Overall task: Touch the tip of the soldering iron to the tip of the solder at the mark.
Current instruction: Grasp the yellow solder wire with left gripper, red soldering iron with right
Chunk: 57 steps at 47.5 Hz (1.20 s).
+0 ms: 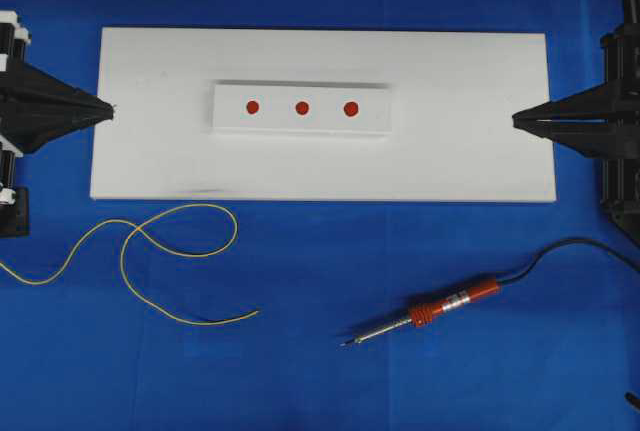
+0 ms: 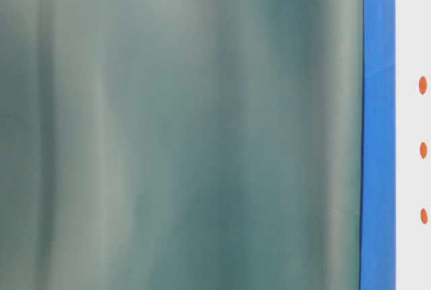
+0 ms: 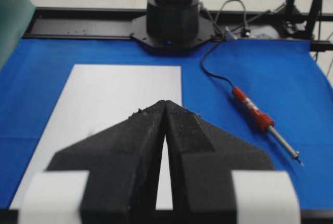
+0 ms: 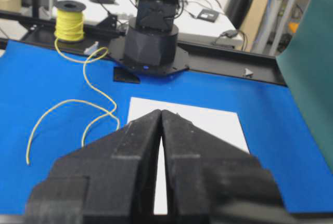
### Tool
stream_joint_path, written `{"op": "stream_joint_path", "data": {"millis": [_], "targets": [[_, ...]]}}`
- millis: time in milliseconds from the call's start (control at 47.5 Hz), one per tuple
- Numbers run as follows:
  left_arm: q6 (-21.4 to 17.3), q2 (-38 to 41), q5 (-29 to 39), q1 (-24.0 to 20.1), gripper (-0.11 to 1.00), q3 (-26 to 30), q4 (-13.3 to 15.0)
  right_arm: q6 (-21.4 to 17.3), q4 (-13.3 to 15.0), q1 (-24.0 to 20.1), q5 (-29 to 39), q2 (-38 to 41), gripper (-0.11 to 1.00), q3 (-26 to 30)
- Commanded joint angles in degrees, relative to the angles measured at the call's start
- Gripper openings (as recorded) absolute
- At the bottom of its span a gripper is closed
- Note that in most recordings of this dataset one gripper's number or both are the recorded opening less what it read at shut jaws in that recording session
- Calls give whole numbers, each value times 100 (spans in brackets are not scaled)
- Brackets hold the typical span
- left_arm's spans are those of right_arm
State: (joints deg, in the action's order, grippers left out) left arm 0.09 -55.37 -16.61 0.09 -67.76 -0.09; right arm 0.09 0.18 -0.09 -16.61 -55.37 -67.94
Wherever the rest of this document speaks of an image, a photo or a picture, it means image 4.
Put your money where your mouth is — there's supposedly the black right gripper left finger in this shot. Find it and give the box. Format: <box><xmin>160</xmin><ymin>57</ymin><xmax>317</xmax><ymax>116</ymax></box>
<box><xmin>25</xmin><ymin>110</ymin><xmax>161</xmax><ymax>223</ymax></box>

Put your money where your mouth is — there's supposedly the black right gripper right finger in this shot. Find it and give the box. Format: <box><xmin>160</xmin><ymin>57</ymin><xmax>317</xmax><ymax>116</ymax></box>
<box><xmin>161</xmin><ymin>110</ymin><xmax>294</xmax><ymax>223</ymax></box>

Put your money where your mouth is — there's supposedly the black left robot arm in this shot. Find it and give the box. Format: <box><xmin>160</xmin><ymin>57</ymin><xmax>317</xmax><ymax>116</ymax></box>
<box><xmin>109</xmin><ymin>0</ymin><xmax>189</xmax><ymax>76</ymax></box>

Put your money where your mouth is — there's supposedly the black spool of yellow solder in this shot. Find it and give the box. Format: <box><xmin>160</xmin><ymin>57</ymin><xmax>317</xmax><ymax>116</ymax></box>
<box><xmin>54</xmin><ymin>0</ymin><xmax>86</xmax><ymax>43</ymax></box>

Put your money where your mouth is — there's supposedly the white rectangular board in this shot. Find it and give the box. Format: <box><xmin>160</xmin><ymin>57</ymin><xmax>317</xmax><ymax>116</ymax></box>
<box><xmin>127</xmin><ymin>97</ymin><xmax>249</xmax><ymax>215</ymax></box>

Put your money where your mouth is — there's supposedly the blue table mat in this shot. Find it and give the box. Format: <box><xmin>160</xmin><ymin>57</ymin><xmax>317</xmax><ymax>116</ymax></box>
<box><xmin>1</xmin><ymin>41</ymin><xmax>332</xmax><ymax>215</ymax></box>

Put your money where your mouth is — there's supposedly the dark green backdrop sheet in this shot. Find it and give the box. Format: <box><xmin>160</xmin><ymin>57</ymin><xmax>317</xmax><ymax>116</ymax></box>
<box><xmin>276</xmin><ymin>0</ymin><xmax>332</xmax><ymax>168</ymax></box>

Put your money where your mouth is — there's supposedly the white desk in background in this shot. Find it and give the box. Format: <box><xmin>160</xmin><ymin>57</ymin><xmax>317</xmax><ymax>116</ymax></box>
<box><xmin>57</xmin><ymin>0</ymin><xmax>243</xmax><ymax>47</ymax></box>

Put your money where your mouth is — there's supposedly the black flat box on desk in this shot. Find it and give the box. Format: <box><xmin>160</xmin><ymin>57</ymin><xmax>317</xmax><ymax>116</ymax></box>
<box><xmin>197</xmin><ymin>9</ymin><xmax>220</xmax><ymax>22</ymax></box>

